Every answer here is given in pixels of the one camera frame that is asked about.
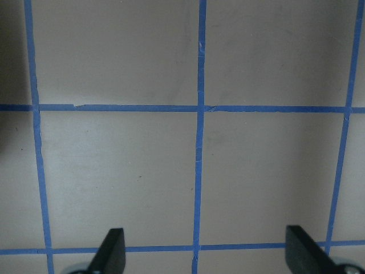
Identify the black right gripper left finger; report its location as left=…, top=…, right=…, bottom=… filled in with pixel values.
left=87, top=228, right=126, bottom=274

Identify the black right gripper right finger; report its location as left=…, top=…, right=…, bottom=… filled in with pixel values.
left=285, top=225, right=342, bottom=274

